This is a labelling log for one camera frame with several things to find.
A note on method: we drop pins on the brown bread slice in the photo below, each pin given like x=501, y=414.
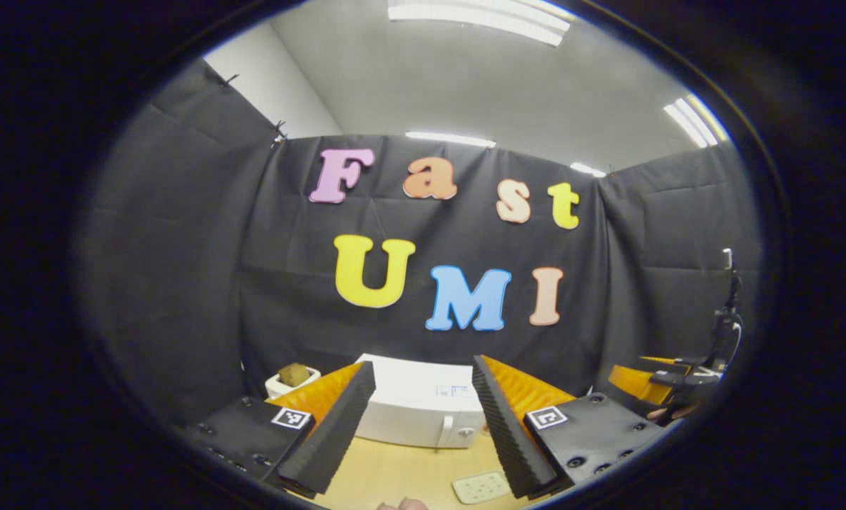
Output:
x=294, y=374

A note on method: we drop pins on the white microwave oven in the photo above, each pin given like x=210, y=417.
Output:
x=422, y=411

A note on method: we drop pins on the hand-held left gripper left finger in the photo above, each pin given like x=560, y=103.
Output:
x=338, y=432

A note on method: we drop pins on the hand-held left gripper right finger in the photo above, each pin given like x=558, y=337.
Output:
x=507, y=432

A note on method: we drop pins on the small white square plate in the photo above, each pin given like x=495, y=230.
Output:
x=481, y=487

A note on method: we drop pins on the white toaster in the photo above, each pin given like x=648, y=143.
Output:
x=277, y=388

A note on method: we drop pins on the ceiling light panel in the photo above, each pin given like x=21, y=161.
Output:
x=479, y=20
x=695, y=120
x=587, y=169
x=451, y=139

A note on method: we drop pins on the black backdrop cloth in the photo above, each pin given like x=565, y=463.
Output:
x=182, y=283

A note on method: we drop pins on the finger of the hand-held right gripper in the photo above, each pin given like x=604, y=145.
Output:
x=667, y=362
x=638, y=382

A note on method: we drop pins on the black cloth clip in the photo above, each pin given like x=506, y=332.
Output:
x=230, y=79
x=279, y=129

